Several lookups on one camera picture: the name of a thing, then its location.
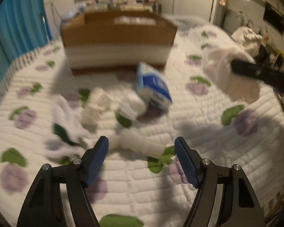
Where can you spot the blue curtain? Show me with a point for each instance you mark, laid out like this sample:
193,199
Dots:
16,21

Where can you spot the white bundle of bedding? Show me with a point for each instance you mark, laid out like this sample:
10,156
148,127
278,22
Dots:
247,39

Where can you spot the white fluffy cloth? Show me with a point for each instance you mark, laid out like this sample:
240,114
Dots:
223,68

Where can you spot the cluttered dresser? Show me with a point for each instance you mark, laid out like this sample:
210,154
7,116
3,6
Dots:
123,3

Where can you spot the blue and white tissue packet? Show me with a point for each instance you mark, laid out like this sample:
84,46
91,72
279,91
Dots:
153,85

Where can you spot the dark wall picture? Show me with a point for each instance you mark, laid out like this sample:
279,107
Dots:
275,19

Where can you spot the white and green cloth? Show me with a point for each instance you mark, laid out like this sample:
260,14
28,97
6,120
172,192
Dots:
66,123

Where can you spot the white soft roll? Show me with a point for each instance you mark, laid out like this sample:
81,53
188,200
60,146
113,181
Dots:
139,144

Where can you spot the white towel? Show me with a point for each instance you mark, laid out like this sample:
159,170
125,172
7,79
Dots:
97,106

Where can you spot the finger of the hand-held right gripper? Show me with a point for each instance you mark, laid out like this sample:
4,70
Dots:
255,71

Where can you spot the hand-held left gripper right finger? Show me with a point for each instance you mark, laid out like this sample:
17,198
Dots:
185,157

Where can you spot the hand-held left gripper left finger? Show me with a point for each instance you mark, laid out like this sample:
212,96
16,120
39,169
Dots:
98,157

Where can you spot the white quilt with purple print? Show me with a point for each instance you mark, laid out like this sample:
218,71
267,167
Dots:
137,189

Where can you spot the brown cardboard box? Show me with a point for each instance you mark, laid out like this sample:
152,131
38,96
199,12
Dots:
118,40

